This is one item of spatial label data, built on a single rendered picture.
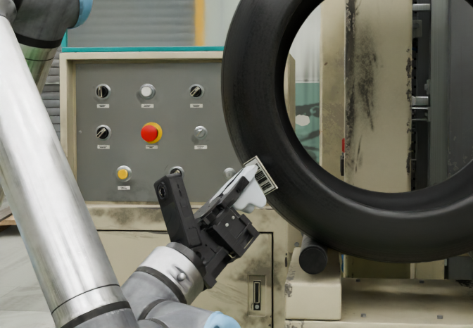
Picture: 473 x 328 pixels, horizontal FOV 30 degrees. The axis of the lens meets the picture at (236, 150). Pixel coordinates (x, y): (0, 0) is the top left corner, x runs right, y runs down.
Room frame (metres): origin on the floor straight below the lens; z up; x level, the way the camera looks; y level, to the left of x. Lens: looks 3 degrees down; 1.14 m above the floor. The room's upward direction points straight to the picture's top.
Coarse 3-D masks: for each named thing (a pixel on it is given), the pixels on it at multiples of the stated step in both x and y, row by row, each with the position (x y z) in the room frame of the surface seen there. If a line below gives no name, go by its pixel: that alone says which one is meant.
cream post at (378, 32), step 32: (352, 0) 1.73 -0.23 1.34; (384, 0) 1.72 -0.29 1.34; (352, 32) 1.73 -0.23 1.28; (384, 32) 1.72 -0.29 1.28; (352, 64) 1.73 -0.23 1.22; (384, 64) 1.72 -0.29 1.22; (352, 96) 1.73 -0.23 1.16; (384, 96) 1.72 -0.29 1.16; (352, 128) 1.73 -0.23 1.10; (384, 128) 1.72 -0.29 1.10; (352, 160) 1.73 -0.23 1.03; (384, 160) 1.72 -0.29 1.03; (352, 256) 1.73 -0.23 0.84
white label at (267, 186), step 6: (246, 162) 1.38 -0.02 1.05; (252, 162) 1.37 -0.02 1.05; (258, 162) 1.36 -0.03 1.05; (258, 168) 1.37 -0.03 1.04; (264, 168) 1.36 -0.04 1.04; (258, 174) 1.37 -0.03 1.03; (264, 174) 1.36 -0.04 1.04; (258, 180) 1.38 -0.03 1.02; (264, 180) 1.37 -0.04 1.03; (270, 180) 1.36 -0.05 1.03; (264, 186) 1.38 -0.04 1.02; (270, 186) 1.36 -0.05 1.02; (276, 186) 1.36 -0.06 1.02; (264, 192) 1.38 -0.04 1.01
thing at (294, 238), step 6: (288, 222) 1.71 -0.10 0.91; (288, 228) 1.71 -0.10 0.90; (294, 228) 1.71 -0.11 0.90; (288, 234) 1.71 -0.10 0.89; (294, 234) 1.71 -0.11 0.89; (300, 234) 1.71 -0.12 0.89; (288, 240) 1.71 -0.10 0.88; (294, 240) 1.71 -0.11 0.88; (300, 240) 1.71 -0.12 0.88; (288, 246) 1.71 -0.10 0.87; (294, 246) 1.71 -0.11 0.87; (300, 246) 1.71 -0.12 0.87
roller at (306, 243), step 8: (304, 240) 1.47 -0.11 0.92; (312, 240) 1.43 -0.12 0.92; (304, 248) 1.37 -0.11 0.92; (312, 248) 1.37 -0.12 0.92; (320, 248) 1.37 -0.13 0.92; (304, 256) 1.37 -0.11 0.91; (312, 256) 1.37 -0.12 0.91; (320, 256) 1.36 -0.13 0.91; (304, 264) 1.37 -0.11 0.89; (312, 264) 1.37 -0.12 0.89; (320, 264) 1.36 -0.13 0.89; (312, 272) 1.37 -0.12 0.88
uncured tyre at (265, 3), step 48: (240, 0) 1.42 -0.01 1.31; (288, 0) 1.35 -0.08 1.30; (240, 48) 1.37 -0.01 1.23; (288, 48) 1.63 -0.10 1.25; (240, 96) 1.36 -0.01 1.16; (240, 144) 1.39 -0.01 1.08; (288, 144) 1.34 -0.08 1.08; (288, 192) 1.35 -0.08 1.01; (336, 192) 1.35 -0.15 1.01; (384, 192) 1.63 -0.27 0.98; (432, 192) 1.60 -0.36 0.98; (336, 240) 1.37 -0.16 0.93; (384, 240) 1.34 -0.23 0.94; (432, 240) 1.33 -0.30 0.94
